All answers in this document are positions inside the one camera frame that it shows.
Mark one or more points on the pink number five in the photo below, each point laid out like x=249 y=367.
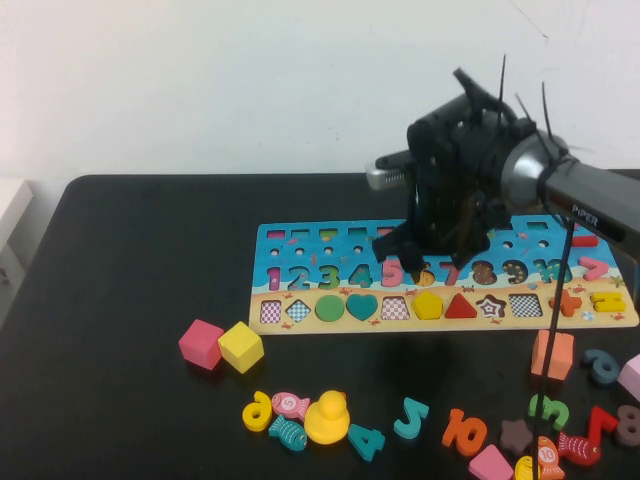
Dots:
x=397 y=276

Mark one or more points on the yellow rubber duck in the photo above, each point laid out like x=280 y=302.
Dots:
x=327 y=422

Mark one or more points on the orange number ten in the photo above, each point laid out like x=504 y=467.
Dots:
x=452 y=427

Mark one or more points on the teal heart piece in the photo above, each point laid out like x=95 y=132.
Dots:
x=362 y=306

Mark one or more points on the red triangle piece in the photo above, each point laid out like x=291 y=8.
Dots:
x=460 y=309

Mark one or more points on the pink greater-than sign piece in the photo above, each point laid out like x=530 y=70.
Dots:
x=600 y=268

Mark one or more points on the green number three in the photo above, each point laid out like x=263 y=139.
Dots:
x=559 y=417

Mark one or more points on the yellow equals sign piece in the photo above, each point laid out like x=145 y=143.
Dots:
x=607 y=302

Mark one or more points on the blue-grey number nine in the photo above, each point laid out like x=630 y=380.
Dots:
x=592 y=355

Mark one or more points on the pink wooden cube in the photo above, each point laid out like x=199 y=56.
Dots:
x=200 y=342

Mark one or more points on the yellow number six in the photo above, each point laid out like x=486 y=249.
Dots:
x=263 y=400

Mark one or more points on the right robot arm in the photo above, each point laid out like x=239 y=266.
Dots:
x=600 y=200

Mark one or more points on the pink wooden fish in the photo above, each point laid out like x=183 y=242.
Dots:
x=290 y=404

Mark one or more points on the red minus sign piece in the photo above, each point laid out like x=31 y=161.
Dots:
x=585 y=242

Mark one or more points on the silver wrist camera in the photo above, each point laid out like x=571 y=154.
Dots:
x=387 y=177

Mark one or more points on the orange plus sign piece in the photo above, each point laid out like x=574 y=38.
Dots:
x=572 y=303

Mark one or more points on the blue wooden puzzle board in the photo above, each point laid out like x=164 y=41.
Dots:
x=312 y=250

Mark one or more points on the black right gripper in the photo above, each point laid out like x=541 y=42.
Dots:
x=450 y=170

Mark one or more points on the red wooden fish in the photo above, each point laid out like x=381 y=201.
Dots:
x=580 y=447

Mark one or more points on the yellow wooden cube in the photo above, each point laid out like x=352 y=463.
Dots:
x=241 y=347

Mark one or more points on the orange wooden fish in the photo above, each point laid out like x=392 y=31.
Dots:
x=549 y=455

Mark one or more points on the orange wooden cube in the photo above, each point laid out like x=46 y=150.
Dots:
x=565 y=355

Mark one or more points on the yellow pentagon piece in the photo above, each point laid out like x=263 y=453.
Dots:
x=427 y=306

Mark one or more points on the teal wooden fish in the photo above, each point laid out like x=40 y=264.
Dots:
x=290 y=432

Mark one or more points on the pink trapezoid piece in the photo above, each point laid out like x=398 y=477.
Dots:
x=491 y=464

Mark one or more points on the red number seven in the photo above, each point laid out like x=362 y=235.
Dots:
x=600 y=417

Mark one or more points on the teal number four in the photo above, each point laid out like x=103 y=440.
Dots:
x=370 y=445

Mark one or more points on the brown star piece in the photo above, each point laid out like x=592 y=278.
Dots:
x=516 y=436

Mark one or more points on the teal number five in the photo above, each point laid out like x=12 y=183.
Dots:
x=412 y=420

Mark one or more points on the brown number eight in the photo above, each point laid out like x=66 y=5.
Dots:
x=621 y=431

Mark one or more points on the green circle piece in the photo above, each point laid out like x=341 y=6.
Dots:
x=330 y=308

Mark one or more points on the light pink wooden block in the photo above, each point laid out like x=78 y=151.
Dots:
x=631 y=375

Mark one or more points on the yellow wooden fish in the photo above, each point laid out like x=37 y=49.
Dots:
x=524 y=469

